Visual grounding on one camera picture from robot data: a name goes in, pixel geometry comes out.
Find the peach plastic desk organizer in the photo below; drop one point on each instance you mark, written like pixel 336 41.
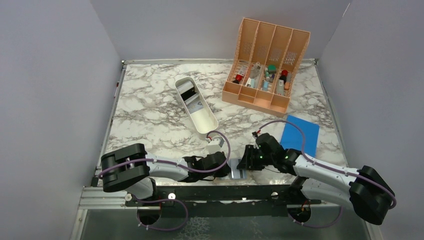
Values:
pixel 260 44

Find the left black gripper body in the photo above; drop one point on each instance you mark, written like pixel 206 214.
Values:
pixel 219 173

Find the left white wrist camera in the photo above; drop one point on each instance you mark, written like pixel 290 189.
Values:
pixel 215 145

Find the silver credit card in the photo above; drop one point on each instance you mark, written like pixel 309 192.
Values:
pixel 235 173

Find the stack of cards in tray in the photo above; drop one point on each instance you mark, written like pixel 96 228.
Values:
pixel 190 97

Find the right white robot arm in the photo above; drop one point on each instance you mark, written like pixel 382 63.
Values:
pixel 362 190

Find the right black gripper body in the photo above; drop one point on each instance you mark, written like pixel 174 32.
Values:
pixel 267 159

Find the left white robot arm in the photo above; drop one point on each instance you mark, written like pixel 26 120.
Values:
pixel 134 170

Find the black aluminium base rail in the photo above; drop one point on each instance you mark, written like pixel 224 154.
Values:
pixel 204 201

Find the red capped bottle right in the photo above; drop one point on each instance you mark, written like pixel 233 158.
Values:
pixel 283 76

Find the blue flat board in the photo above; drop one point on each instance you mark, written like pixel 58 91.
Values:
pixel 292 137

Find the red capped black bottle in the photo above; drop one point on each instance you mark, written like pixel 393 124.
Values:
pixel 238 79

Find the green capped bottle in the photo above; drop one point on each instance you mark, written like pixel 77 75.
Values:
pixel 271 69

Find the white oblong plastic tray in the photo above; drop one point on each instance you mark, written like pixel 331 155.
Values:
pixel 204 120

